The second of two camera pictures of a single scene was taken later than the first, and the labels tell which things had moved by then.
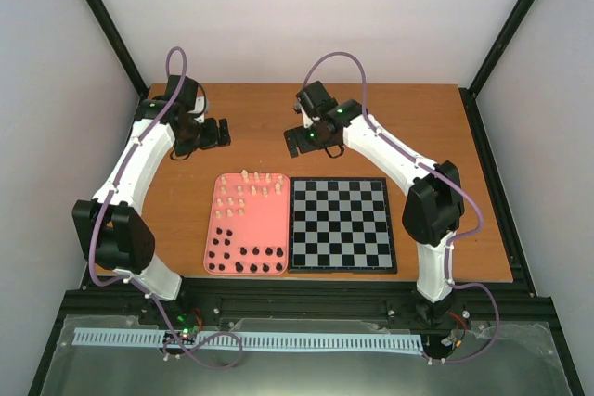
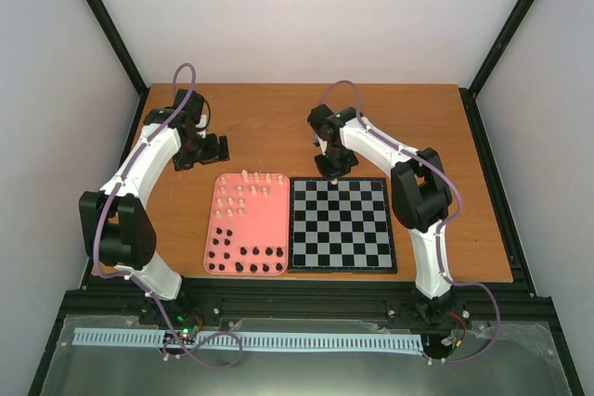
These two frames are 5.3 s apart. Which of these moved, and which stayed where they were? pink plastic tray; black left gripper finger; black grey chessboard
Moved: black left gripper finger
Stayed: black grey chessboard; pink plastic tray
